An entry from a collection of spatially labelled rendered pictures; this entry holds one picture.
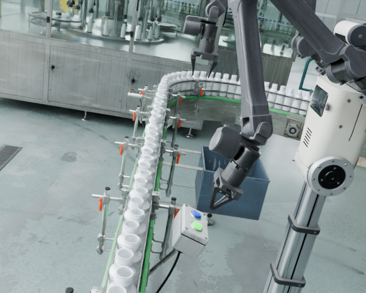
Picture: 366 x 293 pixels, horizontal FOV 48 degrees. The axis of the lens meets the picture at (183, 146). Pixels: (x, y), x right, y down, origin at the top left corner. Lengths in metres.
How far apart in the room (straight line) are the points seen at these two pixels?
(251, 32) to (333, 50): 0.25
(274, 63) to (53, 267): 5.01
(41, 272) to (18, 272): 0.13
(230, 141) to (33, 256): 2.00
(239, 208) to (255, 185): 0.15
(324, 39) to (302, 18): 0.09
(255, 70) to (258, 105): 0.09
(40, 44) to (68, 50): 0.31
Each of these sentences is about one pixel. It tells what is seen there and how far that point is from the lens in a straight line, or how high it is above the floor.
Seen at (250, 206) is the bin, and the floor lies 0.80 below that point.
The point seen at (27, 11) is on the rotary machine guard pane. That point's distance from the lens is 4.96.
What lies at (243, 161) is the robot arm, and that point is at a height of 1.34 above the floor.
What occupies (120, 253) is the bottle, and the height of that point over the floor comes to 1.15.
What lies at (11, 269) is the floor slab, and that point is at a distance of 2.74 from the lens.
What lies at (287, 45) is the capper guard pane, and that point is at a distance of 6.80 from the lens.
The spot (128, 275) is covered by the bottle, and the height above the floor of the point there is 1.14.
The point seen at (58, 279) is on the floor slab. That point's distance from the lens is 2.65.
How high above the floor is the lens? 1.73
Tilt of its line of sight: 22 degrees down
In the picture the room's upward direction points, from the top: 10 degrees clockwise
